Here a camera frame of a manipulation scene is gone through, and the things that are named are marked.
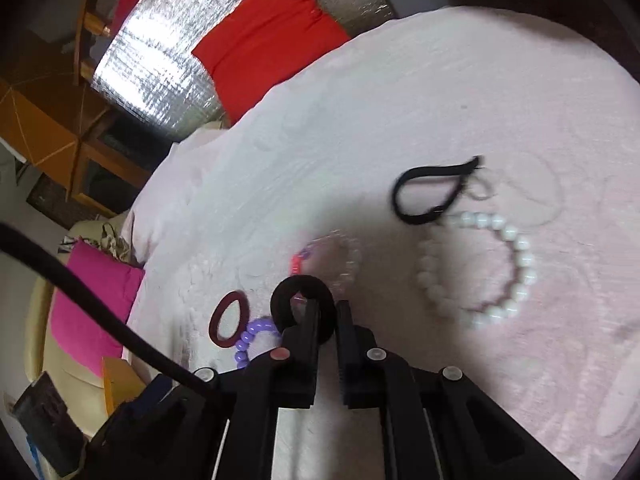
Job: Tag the magenta cushion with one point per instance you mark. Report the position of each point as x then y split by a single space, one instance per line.
90 304

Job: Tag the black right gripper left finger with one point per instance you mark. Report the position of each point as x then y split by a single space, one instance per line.
223 427

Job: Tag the wooden shelf unit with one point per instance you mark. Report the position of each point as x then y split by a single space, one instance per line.
53 118

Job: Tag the beige armchair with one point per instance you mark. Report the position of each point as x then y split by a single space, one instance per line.
81 390

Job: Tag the red cushion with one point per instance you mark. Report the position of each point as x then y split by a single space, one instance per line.
262 43

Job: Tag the orange cardboard box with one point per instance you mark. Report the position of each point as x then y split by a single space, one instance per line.
120 383

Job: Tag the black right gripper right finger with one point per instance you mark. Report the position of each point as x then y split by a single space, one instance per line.
434 425

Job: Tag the pink white bed cover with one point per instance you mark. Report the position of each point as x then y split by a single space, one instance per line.
557 122

